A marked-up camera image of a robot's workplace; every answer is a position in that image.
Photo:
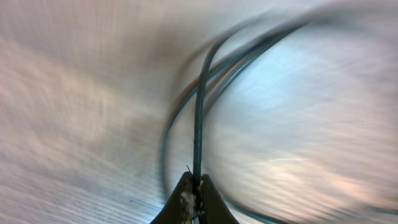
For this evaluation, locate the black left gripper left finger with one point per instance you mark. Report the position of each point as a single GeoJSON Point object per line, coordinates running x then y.
{"type": "Point", "coordinates": [177, 209]}

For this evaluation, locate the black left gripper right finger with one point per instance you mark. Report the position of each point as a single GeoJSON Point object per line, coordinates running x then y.
{"type": "Point", "coordinates": [213, 208]}

